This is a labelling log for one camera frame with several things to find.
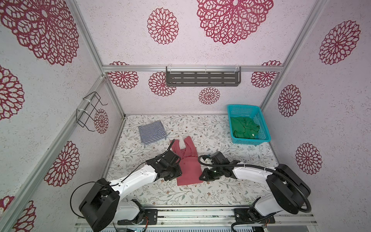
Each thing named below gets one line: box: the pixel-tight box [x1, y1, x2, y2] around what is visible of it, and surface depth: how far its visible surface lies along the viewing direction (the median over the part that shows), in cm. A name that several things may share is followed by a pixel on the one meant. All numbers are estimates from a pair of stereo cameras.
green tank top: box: [230, 116, 260, 139], surface depth 108 cm
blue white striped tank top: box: [137, 120, 168, 146], surface depth 109 cm
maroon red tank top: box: [170, 135, 204, 187], surface depth 97 cm
